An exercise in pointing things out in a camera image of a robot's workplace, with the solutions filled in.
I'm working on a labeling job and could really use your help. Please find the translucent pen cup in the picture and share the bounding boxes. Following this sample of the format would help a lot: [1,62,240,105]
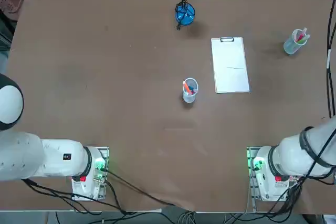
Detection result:
[182,77,200,103]
[283,27,311,56]

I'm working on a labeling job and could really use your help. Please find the tan clipboard with metal clip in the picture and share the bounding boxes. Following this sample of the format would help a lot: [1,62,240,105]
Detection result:
[211,36,251,94]

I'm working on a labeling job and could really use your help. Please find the white paper sheet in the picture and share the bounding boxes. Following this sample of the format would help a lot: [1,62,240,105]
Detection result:
[211,39,250,93]

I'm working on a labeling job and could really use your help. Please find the pink clog shoe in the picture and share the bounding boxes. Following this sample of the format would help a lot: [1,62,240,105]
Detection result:
[0,0,24,15]

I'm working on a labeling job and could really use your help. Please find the black lamp power cable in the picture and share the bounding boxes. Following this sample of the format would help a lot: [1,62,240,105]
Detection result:
[175,0,196,31]

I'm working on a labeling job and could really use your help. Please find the black cable across table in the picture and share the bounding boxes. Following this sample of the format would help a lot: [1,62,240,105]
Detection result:
[106,170,196,213]

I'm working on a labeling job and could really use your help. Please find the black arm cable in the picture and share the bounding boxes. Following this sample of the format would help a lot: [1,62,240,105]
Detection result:
[324,0,336,120]

